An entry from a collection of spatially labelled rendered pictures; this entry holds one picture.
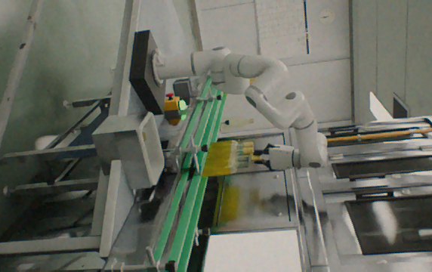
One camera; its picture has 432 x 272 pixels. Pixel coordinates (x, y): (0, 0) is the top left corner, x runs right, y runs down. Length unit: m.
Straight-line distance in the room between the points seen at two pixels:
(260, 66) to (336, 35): 6.19
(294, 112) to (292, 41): 6.12
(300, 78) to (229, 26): 1.60
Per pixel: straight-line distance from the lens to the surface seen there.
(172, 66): 1.64
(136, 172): 1.39
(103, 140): 1.38
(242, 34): 7.45
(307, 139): 1.49
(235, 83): 1.53
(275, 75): 1.40
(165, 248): 1.24
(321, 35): 7.53
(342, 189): 1.76
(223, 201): 1.70
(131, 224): 1.35
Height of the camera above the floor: 1.28
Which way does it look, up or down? 9 degrees down
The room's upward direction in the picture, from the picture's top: 84 degrees clockwise
